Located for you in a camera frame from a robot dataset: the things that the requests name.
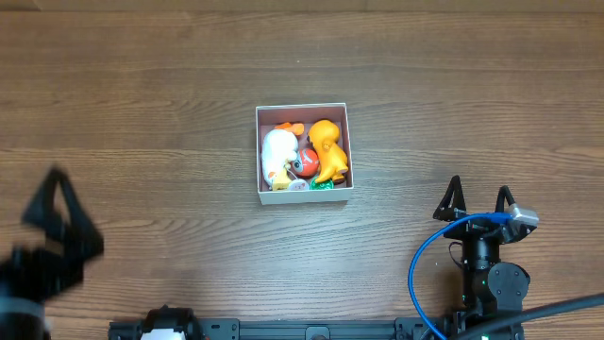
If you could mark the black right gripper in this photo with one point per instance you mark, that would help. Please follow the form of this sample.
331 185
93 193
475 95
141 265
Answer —
478 229

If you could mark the green round disc toy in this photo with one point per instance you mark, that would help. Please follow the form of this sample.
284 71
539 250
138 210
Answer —
318 186

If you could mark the orange dinosaur toy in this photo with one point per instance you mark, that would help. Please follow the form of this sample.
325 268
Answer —
324 136

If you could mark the red round robot toy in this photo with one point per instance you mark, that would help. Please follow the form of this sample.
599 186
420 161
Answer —
306 164

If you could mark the white wooden rattle drum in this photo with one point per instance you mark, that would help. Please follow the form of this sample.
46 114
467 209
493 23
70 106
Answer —
298 184

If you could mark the white chicken toy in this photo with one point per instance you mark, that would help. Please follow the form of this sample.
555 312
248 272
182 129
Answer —
279 149

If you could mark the white box with pink interior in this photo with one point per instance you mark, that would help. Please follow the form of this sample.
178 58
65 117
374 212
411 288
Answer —
268 117

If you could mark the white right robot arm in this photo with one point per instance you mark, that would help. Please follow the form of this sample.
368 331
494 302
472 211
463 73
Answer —
491 288

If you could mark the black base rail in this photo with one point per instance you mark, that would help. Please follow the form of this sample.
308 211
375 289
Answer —
399 329

